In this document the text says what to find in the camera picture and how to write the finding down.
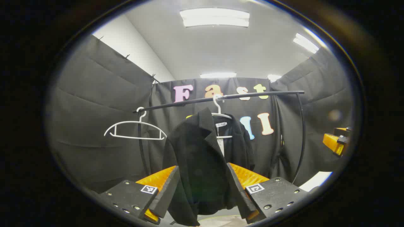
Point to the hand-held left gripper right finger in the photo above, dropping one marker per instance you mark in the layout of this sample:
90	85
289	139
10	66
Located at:
241	195

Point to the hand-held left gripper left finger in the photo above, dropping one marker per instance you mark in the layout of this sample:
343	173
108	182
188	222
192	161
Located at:
167	195

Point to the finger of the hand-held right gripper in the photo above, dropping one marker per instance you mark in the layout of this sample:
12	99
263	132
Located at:
334	143
344	131

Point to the black jacket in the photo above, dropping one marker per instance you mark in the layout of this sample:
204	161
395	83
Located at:
195	157

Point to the white plastic hanger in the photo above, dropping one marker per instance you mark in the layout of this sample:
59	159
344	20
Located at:
139	121
218	108

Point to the black backdrop cloth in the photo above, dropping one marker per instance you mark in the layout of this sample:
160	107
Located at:
94	110

